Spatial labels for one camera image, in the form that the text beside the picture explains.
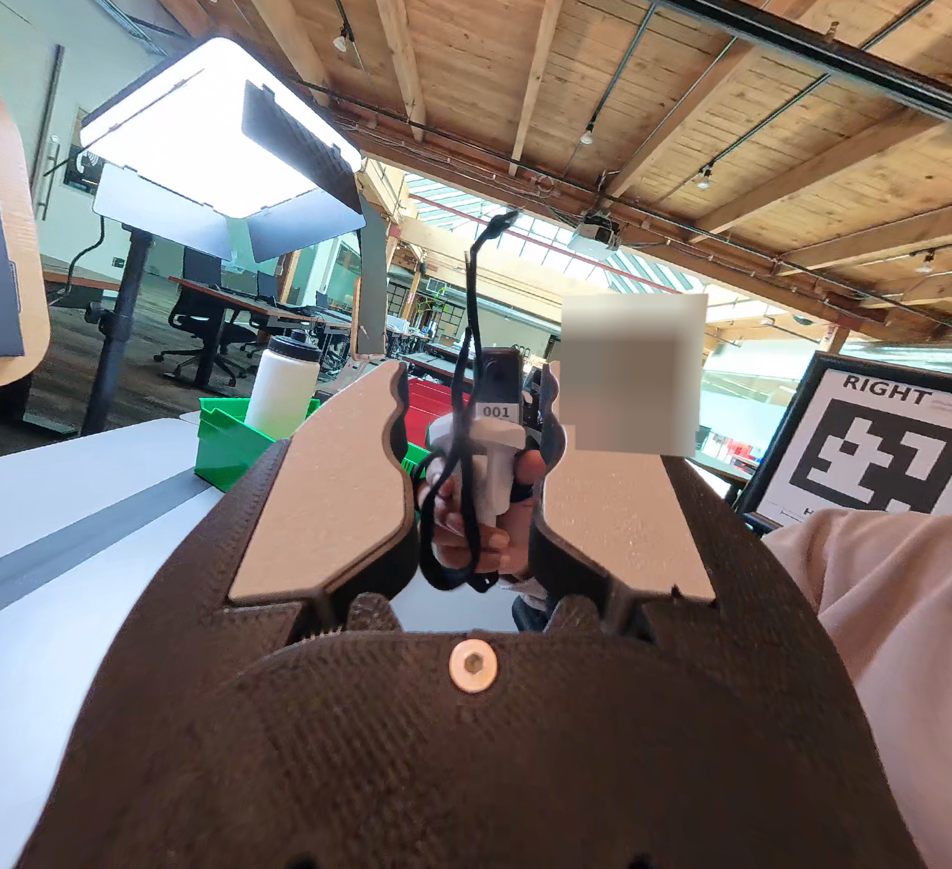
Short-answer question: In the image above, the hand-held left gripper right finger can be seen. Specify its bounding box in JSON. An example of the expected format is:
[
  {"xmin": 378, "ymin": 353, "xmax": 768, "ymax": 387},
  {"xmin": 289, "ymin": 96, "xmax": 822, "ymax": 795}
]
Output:
[{"xmin": 528, "ymin": 361, "xmax": 718, "ymax": 634}]

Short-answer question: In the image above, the dark tilted board on stand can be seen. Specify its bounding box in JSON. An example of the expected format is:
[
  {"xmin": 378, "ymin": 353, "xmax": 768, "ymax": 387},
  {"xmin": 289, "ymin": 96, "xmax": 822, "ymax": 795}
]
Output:
[{"xmin": 350, "ymin": 192, "xmax": 389, "ymax": 364}]

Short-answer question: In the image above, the white bottle with black cap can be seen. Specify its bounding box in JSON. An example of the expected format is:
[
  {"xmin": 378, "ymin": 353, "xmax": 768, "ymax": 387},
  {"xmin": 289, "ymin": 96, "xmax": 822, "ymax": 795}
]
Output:
[{"xmin": 244, "ymin": 334, "xmax": 322, "ymax": 440}]

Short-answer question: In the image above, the studio light panel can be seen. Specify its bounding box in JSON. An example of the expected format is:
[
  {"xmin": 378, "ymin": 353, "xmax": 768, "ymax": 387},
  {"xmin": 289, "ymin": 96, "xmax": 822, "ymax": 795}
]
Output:
[{"xmin": 78, "ymin": 36, "xmax": 367, "ymax": 264}]

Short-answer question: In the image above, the black webbing strap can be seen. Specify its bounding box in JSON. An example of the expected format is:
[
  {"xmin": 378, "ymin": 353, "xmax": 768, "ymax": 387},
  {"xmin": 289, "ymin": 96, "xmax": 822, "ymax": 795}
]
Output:
[{"xmin": 413, "ymin": 209, "xmax": 522, "ymax": 593}]

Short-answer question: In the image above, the ceiling projector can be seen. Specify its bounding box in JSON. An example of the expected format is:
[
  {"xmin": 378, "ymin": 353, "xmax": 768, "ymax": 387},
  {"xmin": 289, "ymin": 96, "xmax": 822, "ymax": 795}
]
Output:
[{"xmin": 569, "ymin": 211, "xmax": 622, "ymax": 253}]

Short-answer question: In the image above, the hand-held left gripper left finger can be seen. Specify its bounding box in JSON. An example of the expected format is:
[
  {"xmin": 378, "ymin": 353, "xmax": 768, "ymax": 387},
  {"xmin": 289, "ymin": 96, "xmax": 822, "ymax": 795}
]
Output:
[{"xmin": 227, "ymin": 359, "xmax": 421, "ymax": 625}]

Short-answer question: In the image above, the framed poster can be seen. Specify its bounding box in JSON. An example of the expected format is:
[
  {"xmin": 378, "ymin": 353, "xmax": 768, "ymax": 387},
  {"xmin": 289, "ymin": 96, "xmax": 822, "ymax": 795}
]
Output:
[{"xmin": 736, "ymin": 352, "xmax": 952, "ymax": 535}]

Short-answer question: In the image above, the black light stand pole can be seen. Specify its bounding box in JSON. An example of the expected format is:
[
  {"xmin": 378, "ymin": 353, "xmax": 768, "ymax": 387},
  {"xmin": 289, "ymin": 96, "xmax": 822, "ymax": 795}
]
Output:
[{"xmin": 78, "ymin": 230, "xmax": 153, "ymax": 437}]

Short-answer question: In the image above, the person's right hand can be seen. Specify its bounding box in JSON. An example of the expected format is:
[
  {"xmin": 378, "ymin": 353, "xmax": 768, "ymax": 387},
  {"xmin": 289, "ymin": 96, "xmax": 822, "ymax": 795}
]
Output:
[{"xmin": 418, "ymin": 449, "xmax": 551, "ymax": 583}]

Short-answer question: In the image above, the black office chair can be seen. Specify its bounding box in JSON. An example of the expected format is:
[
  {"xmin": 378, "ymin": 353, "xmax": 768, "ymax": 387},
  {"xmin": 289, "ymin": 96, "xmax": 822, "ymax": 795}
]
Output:
[
  {"xmin": 152, "ymin": 248, "xmax": 257, "ymax": 388},
  {"xmin": 241, "ymin": 273, "xmax": 298, "ymax": 357}
]

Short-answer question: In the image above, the green plastic bin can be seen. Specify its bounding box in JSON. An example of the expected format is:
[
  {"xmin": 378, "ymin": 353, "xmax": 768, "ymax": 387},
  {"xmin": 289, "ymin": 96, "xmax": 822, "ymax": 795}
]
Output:
[{"xmin": 195, "ymin": 397, "xmax": 321, "ymax": 492}]

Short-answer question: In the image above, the red open-front bin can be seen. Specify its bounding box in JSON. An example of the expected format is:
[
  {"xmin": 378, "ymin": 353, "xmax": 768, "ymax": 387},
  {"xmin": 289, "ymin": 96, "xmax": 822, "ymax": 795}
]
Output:
[{"xmin": 408, "ymin": 378, "xmax": 473, "ymax": 448}]

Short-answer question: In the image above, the black board with wooden rim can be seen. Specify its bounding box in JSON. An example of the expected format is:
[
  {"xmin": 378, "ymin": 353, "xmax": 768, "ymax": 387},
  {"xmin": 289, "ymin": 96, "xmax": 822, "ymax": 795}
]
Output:
[{"xmin": 0, "ymin": 99, "xmax": 52, "ymax": 387}]

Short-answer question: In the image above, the wooden top office desk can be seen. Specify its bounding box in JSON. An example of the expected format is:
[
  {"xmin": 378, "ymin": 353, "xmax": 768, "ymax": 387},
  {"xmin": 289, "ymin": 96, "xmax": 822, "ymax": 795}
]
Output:
[{"xmin": 170, "ymin": 276, "xmax": 351, "ymax": 387}]

